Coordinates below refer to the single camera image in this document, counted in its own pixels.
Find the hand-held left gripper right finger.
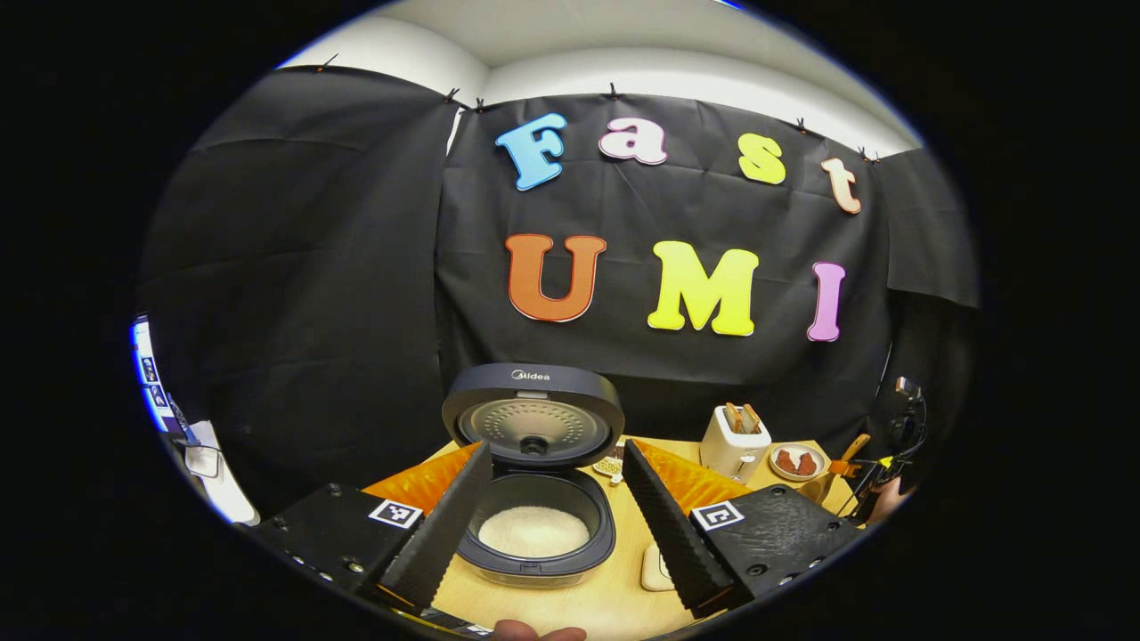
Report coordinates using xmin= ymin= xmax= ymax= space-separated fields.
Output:
xmin=621 ymin=438 xmax=865 ymax=620

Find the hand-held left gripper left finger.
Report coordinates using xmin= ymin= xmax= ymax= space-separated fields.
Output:
xmin=236 ymin=440 xmax=494 ymax=615

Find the white rice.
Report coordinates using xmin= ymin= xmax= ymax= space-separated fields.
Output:
xmin=477 ymin=505 xmax=591 ymax=560

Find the dark grey rice cooker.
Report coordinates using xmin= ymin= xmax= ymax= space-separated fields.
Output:
xmin=440 ymin=361 xmax=627 ymax=589

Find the clear glass tray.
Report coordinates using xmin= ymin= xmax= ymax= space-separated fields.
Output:
xmin=640 ymin=540 xmax=680 ymax=594

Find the white plate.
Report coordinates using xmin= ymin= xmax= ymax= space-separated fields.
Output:
xmin=769 ymin=442 xmax=828 ymax=483

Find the divided white bean dish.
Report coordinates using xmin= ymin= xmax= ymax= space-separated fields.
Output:
xmin=591 ymin=444 xmax=626 ymax=487

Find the white toaster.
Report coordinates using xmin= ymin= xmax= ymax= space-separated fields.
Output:
xmin=699 ymin=402 xmax=773 ymax=485

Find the black backdrop cloth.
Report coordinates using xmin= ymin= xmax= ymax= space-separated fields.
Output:
xmin=135 ymin=64 xmax=981 ymax=517

